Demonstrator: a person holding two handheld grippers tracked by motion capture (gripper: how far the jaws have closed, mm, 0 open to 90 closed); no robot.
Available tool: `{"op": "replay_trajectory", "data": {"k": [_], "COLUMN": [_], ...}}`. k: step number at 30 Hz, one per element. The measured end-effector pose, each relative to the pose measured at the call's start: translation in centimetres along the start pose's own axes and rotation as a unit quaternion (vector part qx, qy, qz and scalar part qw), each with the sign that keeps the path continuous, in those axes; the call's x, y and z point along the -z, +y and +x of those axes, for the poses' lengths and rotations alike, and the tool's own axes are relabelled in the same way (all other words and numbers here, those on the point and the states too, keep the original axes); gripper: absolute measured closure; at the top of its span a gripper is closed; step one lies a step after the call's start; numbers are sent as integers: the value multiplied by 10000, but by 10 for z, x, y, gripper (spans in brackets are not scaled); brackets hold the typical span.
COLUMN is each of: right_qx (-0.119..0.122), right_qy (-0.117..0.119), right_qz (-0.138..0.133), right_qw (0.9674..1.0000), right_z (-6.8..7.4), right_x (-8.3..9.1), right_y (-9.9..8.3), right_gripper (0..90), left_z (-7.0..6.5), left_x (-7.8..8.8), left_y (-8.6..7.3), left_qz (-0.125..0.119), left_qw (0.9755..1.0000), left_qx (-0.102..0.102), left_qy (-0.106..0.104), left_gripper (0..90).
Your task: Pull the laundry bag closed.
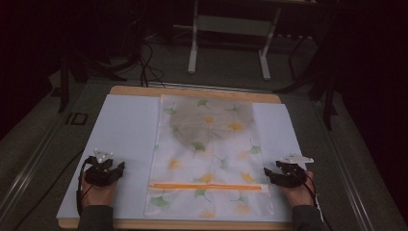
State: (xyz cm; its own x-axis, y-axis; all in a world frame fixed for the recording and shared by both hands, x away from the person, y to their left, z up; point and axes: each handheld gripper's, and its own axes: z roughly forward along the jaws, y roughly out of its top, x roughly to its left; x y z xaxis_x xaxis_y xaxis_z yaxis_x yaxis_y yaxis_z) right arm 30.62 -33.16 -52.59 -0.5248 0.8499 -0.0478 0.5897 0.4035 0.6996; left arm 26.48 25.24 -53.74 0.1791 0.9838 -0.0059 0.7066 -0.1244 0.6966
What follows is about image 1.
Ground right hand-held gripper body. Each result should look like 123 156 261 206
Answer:
275 153 315 189

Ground black metal stand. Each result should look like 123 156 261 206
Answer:
57 41 129 114
273 28 343 131

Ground black floor plate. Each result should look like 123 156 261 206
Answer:
64 112 89 126

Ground person's left hand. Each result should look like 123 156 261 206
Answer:
80 171 118 210

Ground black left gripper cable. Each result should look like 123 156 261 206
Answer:
75 157 97 217

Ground metal floor rail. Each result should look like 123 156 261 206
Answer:
312 100 376 231
0 126 66 222

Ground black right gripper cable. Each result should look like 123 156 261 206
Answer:
288 168 324 222

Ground white metal frame table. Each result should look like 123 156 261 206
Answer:
187 0 283 82

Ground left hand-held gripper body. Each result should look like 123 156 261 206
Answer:
84 148 115 188

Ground white table mat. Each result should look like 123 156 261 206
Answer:
56 93 307 223

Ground leaf print mesh laundry bag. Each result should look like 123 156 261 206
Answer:
143 93 276 219

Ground black floor cables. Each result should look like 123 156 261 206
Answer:
137 40 167 89

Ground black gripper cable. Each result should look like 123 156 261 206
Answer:
288 168 324 222
75 157 97 217

